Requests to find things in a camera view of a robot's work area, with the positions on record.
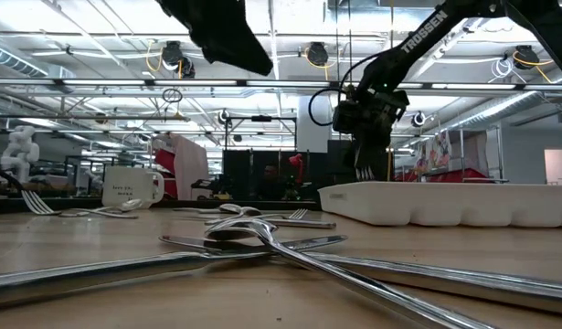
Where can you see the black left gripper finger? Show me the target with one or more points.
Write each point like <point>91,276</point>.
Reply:
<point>221,52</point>
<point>248,45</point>

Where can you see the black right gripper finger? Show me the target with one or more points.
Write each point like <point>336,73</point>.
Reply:
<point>381,155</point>
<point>363,157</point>

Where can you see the silver spoon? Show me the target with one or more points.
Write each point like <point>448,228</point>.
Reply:
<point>130,204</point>
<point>287,251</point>
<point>251,211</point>
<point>232,208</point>
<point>445,278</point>

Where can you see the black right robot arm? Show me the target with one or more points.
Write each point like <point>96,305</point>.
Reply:
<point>417,36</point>

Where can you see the long ceiling light strip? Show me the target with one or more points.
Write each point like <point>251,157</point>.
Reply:
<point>194,83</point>

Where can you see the colourful poster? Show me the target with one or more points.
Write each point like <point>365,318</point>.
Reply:
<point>438,151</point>

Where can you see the white cutlery organizer tray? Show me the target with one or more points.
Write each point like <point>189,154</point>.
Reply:
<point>445,203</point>

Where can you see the red storage bins shelf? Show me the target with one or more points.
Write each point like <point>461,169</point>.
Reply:
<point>463,176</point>

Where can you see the silver table knife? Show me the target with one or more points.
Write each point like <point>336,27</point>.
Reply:
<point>102,272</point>
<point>308,224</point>

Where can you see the black partition panels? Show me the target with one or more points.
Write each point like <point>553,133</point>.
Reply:
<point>237,171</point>

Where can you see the pink and white board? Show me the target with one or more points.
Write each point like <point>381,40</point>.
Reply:
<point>191,169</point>

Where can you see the white mug with text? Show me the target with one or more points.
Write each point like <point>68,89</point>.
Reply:
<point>125,183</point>

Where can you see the black metal frame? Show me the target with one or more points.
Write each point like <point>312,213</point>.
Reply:
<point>261,118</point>

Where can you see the silver ventilation duct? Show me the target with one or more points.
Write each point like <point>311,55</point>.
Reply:
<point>500,109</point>

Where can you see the pink wall board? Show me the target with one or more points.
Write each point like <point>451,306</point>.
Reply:
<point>559,166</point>

